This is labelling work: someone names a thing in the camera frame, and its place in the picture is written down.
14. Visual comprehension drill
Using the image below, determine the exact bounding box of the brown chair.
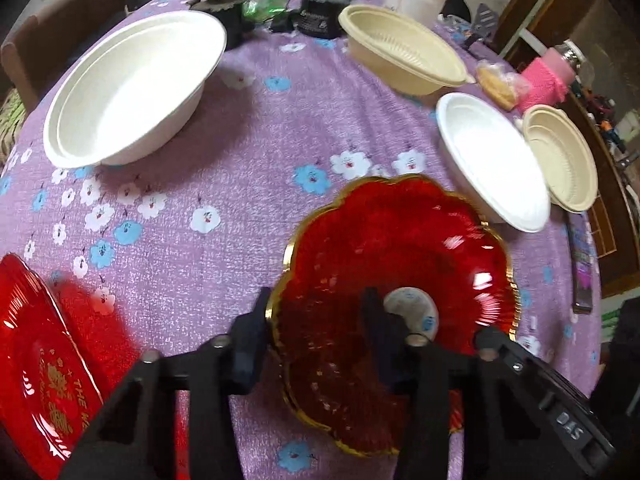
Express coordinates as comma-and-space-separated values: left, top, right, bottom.
0, 0, 141, 111

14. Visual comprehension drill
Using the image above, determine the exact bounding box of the black power adapter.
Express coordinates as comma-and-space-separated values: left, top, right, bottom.
292, 0, 351, 38

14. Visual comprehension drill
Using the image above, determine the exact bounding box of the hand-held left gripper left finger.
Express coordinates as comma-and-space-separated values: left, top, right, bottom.
60, 287, 273, 480

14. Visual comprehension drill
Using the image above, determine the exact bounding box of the brown wooden furniture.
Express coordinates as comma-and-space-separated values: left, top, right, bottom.
500, 0, 640, 301

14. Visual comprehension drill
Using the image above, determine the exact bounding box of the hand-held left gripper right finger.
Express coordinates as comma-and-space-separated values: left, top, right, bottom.
361, 287, 551, 480

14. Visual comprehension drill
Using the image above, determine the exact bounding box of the grey metal tool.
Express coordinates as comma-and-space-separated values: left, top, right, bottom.
472, 2, 501, 41

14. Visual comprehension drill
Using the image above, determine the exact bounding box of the pink knitted bottle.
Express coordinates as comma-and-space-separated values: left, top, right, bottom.
517, 40, 586, 113

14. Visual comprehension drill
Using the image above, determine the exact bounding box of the bagged bread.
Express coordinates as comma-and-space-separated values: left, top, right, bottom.
475, 60, 531, 111

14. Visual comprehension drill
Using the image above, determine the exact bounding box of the green wrapper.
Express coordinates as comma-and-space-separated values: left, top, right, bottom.
244, 0, 293, 23

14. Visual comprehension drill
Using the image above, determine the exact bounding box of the large cream bowl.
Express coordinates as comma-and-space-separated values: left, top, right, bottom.
338, 4, 477, 96

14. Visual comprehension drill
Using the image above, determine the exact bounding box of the red flower-shaped glass plate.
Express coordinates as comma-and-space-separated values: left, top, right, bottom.
265, 174, 521, 457

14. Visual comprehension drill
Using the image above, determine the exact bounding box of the small white bowl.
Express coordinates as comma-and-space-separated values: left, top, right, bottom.
436, 92, 552, 233

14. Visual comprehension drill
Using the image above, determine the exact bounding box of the large white bowl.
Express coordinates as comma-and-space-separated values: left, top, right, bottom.
42, 10, 228, 168

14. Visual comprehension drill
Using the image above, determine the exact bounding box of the small cream bowl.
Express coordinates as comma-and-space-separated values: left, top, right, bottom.
522, 105, 599, 212

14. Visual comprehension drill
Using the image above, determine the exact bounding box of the purple floral tablecloth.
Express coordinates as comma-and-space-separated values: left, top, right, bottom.
0, 0, 608, 480

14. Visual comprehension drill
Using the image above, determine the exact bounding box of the red rectangular plate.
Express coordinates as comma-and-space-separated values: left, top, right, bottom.
0, 254, 108, 478

